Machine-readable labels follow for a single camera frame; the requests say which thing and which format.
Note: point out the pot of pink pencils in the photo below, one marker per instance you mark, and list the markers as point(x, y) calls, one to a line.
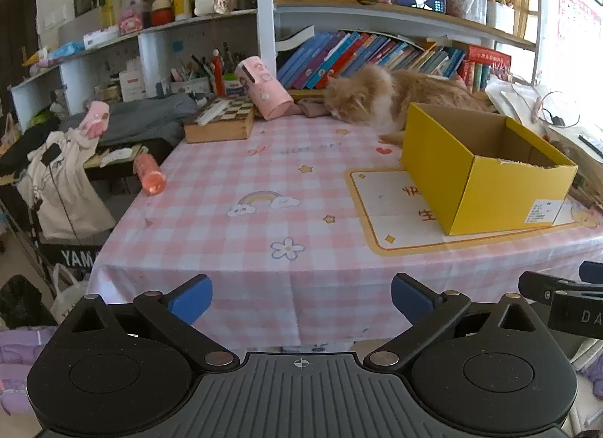
point(500, 73)

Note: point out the pink tin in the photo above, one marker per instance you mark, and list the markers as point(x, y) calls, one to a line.
point(129, 21)

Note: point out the red thick dictionary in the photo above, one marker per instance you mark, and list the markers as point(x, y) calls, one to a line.
point(487, 59)

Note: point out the row of blue books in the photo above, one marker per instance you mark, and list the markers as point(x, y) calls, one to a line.
point(320, 59)

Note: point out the small pink glove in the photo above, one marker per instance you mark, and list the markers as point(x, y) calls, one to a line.
point(94, 118)

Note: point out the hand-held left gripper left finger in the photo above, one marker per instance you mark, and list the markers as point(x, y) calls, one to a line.
point(191, 299)

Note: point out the mauve cloth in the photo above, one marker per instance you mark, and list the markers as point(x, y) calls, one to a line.
point(311, 108)

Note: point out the yellow label jar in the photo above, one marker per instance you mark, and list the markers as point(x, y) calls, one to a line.
point(181, 2)

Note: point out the black mesh bin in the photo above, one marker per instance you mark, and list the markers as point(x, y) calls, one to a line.
point(23, 301)

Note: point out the white red tissue box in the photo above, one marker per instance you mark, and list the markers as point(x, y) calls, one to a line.
point(132, 86)

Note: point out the black remote control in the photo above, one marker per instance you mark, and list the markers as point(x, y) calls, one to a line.
point(591, 144)

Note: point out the pink cylindrical pen holder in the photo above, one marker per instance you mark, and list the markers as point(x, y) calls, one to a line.
point(268, 94)

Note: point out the white storage container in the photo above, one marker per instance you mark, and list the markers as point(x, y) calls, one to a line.
point(500, 16)

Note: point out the white plastic bag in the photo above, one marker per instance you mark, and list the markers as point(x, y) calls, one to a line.
point(68, 296)

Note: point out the white garment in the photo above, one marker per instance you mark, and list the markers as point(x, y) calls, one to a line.
point(61, 184)

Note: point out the orange pink tube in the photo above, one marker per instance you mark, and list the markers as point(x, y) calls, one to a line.
point(150, 174)

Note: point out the black bag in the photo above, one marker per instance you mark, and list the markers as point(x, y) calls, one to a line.
point(70, 257)

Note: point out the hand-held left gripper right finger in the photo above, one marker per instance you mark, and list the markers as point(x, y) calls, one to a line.
point(410, 299)

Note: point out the white bookshelf frame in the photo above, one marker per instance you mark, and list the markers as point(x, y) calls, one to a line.
point(264, 19)

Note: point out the red round doll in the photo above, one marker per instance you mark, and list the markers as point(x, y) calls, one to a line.
point(161, 12)

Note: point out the stack of papers and books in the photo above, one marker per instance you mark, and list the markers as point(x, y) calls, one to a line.
point(523, 103)

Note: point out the orange fluffy cat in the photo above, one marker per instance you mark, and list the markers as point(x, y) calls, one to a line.
point(377, 94)

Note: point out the grey clothing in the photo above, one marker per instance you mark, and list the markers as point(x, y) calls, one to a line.
point(141, 118)

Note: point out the alphabet wall poster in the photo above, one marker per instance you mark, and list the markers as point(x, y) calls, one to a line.
point(579, 23)

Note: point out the clear pen container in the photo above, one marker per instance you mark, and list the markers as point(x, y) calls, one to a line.
point(466, 7)

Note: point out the wooden chessboard box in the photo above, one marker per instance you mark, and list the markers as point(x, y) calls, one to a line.
point(216, 129)

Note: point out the yellow cardboard box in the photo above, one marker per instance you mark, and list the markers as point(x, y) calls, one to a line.
point(494, 193)

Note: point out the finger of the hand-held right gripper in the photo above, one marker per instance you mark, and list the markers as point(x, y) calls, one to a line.
point(537, 285)
point(593, 272)

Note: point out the purple quilted fabric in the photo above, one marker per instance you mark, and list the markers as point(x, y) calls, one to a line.
point(19, 348)

